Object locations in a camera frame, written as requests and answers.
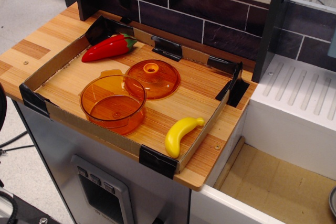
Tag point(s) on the orange transparent pot lid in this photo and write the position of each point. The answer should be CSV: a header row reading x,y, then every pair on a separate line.
x,y
159,78

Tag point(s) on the orange transparent plastic pot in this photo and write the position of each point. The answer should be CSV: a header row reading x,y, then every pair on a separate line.
x,y
114,101

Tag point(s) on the red toy chili pepper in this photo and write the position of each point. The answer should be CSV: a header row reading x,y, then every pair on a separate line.
x,y
114,46

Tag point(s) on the yellow toy banana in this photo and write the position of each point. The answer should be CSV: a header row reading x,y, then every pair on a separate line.
x,y
178,131

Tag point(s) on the cardboard fence with black tape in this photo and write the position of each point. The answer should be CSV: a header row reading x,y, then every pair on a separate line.
x,y
210,89

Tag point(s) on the silver toy dishwasher front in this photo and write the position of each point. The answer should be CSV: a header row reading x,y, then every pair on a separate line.
x,y
98,184

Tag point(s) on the white toy sink unit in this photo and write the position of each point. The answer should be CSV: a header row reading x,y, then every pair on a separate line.
x,y
279,165

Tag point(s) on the grey plate edge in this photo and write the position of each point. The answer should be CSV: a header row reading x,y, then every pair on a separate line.
x,y
332,201

